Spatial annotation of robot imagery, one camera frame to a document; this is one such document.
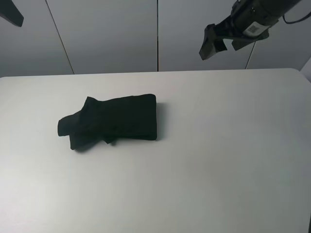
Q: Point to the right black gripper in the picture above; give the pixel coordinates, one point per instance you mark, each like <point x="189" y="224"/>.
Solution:
<point x="234" y="27"/>

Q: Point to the black printed t-shirt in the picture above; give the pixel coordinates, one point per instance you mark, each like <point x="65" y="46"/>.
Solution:
<point x="132" y="117"/>

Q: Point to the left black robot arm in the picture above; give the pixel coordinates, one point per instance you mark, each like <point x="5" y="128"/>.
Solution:
<point x="10" y="13"/>

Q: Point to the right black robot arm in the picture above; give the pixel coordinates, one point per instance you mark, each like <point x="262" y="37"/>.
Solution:
<point x="275" y="8"/>

